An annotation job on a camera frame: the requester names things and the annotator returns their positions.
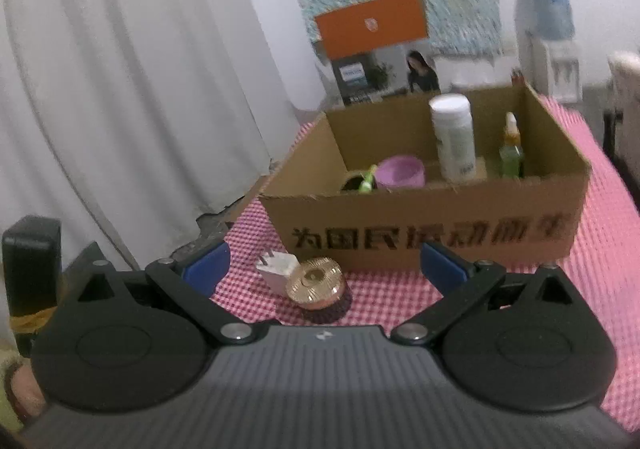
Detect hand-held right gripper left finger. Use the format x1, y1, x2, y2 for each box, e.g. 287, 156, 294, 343
70, 243, 258, 346

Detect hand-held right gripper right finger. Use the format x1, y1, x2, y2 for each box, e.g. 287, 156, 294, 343
391, 240, 576, 346

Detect brown cardboard box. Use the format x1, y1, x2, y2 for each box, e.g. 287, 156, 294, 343
259, 83, 592, 272

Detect purple plastic bowl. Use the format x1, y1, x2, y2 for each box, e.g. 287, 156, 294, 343
374, 155, 427, 190

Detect dark jar with gold lid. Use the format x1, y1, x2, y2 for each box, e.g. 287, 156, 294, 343
285, 257, 346, 312

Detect small green tube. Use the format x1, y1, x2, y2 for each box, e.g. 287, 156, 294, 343
357, 165, 378, 194

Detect white cylindrical bottle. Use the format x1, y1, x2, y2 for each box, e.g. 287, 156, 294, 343
429, 94, 477, 184

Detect green dropper bottle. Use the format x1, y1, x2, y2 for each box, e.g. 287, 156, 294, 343
499, 112, 525, 180

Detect person's left forearm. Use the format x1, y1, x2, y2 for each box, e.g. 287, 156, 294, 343
0, 349, 48, 432

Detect white charger plug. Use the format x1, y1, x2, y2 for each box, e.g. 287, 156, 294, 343
256, 251, 300, 297

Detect red checkered tablecloth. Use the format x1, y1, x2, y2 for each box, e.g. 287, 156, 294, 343
210, 96, 640, 430

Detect printed appliance box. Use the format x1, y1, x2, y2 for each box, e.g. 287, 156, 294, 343
330, 44, 442, 107

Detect white curtain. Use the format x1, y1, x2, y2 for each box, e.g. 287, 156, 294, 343
0, 0, 326, 270

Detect orange box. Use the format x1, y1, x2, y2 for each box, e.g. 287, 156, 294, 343
314, 0, 431, 62

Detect white fuzzy sofa cover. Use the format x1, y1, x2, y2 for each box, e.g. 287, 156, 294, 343
607, 51, 640, 104

